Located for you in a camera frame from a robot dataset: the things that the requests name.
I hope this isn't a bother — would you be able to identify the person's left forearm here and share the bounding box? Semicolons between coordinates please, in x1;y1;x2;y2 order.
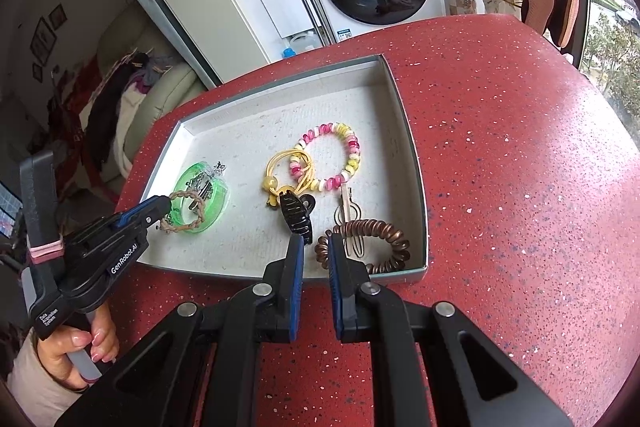
6;332;88;425

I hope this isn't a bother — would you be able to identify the pink rubber band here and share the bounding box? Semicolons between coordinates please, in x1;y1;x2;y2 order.
27;241;66;264

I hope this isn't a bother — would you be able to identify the clear plastic jug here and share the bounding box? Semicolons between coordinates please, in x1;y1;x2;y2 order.
287;32;318;56

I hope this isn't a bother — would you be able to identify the green plastic bangle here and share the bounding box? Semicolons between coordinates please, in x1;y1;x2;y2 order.
162;161;233;235

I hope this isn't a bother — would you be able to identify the yellow beaded hair tie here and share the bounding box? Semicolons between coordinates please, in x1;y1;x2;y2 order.
261;148;318;208

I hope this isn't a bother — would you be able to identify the person's left hand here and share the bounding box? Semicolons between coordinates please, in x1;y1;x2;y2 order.
30;306;121;392

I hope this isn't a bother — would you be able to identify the beige hair pin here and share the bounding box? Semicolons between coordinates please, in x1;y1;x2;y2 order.
334;184;366;255

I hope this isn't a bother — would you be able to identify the pink yellow spiral hair tie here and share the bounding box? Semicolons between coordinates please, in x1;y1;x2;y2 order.
292;122;361;192

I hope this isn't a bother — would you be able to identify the brown slipper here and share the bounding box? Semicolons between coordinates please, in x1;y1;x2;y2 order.
520;0;556;32
547;0;581;49

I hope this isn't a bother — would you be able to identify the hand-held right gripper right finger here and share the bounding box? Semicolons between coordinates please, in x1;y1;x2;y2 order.
327;232;576;427

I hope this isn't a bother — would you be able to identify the brown spiral hair tie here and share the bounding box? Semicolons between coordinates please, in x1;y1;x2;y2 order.
314;219;412;275

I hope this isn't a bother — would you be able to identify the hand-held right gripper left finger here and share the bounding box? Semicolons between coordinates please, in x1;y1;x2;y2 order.
52;234;306;427

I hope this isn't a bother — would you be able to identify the pile of clothes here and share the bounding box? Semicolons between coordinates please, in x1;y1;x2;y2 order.
50;52;173;202

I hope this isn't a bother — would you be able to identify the white shallow tray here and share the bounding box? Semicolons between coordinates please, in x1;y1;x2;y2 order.
116;54;430;285

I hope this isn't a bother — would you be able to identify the large picture frame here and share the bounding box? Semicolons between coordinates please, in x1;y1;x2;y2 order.
30;17;57;68

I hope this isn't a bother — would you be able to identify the braided rope bracelet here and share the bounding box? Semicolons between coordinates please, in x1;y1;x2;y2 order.
159;188;207;235

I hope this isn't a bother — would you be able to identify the black hair claw clip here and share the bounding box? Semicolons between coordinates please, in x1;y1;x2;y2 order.
277;189;317;245

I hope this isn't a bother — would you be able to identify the beige sofa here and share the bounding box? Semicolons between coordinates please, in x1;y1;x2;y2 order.
95;9;208;188

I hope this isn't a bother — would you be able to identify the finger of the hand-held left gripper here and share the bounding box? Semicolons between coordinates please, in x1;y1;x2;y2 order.
102;213;155;258
112;194;174;229

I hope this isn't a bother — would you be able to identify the silver charm bracelet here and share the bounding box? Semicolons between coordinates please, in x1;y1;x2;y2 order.
185;162;227;204

